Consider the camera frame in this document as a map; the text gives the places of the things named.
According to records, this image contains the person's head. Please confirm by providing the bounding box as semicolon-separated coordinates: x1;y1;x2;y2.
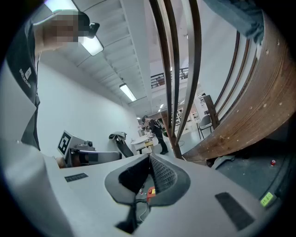
33;13;91;52

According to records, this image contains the white table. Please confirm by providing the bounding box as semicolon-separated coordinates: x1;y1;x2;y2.
131;136;154;155

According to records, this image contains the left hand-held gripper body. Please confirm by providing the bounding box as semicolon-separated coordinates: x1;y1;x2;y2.
57;130;97;168

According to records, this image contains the dark blue cloth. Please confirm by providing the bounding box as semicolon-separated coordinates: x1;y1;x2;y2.
203;0;265;45

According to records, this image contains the long ceiling light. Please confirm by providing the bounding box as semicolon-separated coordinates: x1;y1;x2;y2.
119;83;137;102
43;0;104;56

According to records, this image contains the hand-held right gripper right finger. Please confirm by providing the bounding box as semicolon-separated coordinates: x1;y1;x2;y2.
136;153;282;237

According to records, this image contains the black office chair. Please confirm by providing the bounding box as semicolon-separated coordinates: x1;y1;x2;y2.
108;131;135;158

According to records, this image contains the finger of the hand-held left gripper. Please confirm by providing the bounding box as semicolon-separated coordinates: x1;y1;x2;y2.
78;150;123;166

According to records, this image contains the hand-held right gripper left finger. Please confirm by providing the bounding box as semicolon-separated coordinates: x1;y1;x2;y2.
57;154;152;237

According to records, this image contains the green label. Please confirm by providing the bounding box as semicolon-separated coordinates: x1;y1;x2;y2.
259;191;274;207

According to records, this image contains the person in grey shirt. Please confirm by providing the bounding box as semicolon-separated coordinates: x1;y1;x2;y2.
5;18;42;151

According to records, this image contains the black head camera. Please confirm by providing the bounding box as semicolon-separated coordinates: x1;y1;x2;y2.
87;22;101;39

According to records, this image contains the black balcony railing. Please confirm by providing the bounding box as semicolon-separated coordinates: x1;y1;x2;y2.
151;67;189;89

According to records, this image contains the person's left forearm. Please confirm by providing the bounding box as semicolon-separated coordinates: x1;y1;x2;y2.
55;156;67;169

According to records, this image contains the grey jacket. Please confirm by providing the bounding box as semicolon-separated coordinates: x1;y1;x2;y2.
109;131;128;141

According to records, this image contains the grey padded chair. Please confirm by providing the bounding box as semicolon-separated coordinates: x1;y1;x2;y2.
196;114;214;140

